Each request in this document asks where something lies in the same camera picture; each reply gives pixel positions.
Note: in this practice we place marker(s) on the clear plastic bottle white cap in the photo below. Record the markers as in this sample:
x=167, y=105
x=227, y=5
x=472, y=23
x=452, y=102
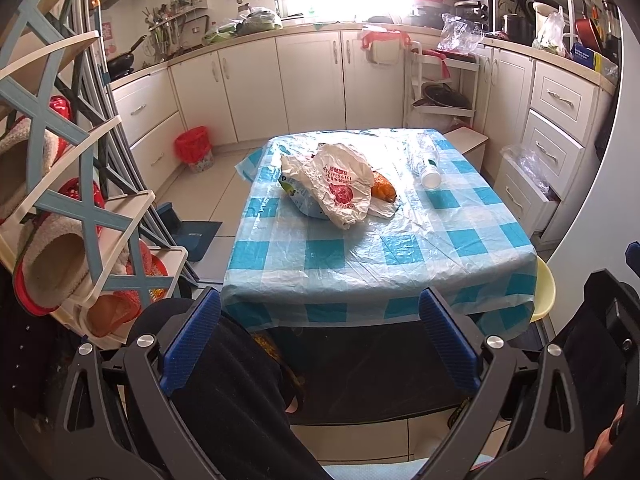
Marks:
x=427, y=171

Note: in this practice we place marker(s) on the orange peel large piece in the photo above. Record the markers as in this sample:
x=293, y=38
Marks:
x=382, y=189

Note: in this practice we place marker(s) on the blue dustpan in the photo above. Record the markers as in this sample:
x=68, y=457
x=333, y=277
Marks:
x=194, y=235

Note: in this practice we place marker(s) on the red lined small trash bin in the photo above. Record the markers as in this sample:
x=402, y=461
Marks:
x=193, y=148

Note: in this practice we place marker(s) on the clear plastic bag on rack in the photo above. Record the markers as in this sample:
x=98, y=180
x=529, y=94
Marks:
x=459, y=36

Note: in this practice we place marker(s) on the open white drawer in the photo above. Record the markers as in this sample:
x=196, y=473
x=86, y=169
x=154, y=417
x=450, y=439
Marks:
x=530, y=206

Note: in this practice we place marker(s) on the black wok on stove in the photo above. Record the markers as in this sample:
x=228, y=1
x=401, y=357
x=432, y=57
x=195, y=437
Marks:
x=122, y=64

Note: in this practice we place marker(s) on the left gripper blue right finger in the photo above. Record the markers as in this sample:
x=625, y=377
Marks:
x=457, y=354

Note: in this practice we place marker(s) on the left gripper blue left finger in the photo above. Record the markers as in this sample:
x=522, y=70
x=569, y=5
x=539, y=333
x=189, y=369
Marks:
x=186, y=345

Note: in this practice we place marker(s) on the white red printed plastic bag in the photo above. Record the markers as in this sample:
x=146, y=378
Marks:
x=340, y=179

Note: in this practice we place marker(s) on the blue checkered plastic tablecloth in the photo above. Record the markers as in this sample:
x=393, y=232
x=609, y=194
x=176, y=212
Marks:
x=290, y=270

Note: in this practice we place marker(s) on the yellow plastic bucket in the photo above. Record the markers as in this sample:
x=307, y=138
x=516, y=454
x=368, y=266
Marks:
x=545, y=292

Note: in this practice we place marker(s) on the white plastic bag on counter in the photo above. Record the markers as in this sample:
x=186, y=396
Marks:
x=550, y=25

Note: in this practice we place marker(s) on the hanging red lined door bin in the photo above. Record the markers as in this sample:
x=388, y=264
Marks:
x=382, y=46

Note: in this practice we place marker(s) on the white wooden step stool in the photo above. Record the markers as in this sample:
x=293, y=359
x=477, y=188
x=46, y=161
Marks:
x=470, y=143

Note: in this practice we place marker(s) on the black frying pan on rack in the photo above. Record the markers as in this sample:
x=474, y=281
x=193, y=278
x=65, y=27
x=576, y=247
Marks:
x=444, y=95

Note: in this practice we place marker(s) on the clear plastic bag in drawer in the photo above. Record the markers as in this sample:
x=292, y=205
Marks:
x=531, y=164

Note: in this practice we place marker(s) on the white tiered storage rack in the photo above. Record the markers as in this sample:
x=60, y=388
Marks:
x=424, y=65

